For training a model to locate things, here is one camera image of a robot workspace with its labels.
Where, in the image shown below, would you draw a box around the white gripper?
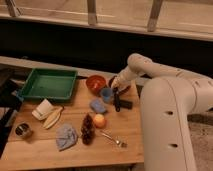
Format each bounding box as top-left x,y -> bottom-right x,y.
111,66 -> 138,112

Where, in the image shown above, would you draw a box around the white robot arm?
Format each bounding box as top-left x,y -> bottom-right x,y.
112,53 -> 213,171

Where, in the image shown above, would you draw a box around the orange bowl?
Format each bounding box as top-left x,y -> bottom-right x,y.
86,75 -> 106,95

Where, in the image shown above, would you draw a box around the small blue cup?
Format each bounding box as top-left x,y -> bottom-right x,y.
100,88 -> 112,103

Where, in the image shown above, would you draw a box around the blue sponge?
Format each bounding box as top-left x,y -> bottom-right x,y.
90,99 -> 107,114

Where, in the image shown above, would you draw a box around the orange yellow apple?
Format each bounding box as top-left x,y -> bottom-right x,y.
93,114 -> 106,128

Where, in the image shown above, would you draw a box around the dark red grapes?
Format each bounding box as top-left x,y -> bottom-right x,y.
81,114 -> 95,145

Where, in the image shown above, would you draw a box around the silver fork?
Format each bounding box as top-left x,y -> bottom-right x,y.
99,130 -> 128,148

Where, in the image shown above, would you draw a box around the green plastic tray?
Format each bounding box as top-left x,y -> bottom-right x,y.
20,68 -> 78,101

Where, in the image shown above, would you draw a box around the blue crumpled cloth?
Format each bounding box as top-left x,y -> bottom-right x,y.
56,124 -> 78,151

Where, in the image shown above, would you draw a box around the yellow banana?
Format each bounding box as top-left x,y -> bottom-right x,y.
43,106 -> 63,129

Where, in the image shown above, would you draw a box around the silver metal can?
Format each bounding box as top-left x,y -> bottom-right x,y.
15,123 -> 33,139

